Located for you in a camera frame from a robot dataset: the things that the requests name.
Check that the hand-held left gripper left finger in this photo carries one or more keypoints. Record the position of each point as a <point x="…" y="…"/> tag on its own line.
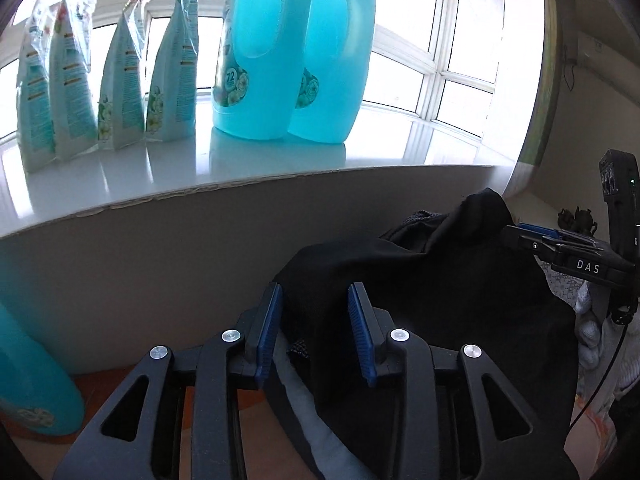
<point x="267" y="330"/>

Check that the white lace cloth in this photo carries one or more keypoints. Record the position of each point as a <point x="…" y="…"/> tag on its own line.
<point x="565" y="285"/>

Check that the white window sill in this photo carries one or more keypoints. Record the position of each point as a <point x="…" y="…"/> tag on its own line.
<point x="250" y="160"/>

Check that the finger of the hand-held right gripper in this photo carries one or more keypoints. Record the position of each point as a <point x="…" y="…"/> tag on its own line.
<point x="537" y="230"/>
<point x="532" y="246"/>

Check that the black pants with yellow stripes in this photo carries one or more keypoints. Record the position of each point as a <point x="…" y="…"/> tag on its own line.
<point x="450" y="300"/>

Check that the teal refill pouch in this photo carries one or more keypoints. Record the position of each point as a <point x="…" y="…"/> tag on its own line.
<point x="35" y="100"/>
<point x="122" y="90"/>
<point x="75" y="90"/>
<point x="172" y="70"/>

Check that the orange floral tablecloth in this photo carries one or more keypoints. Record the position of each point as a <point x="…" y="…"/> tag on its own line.
<point x="110" y="377"/>

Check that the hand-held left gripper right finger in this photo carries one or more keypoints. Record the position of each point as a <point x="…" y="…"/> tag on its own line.
<point x="360" y="330"/>

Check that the large blue detergent bottle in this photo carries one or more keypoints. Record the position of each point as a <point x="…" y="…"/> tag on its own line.
<point x="35" y="385"/>

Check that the tall blue detergent bottle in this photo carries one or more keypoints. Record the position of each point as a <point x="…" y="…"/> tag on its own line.
<point x="255" y="60"/>
<point x="335" y="60"/>

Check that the person's right hand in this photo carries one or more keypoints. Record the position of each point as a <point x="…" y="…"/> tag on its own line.
<point x="590" y="332"/>

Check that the white window frame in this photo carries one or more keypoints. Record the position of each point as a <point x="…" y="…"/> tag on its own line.
<point x="435" y="60"/>

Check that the dark grey pants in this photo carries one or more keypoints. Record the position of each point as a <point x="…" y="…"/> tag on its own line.
<point x="417" y="221"/>

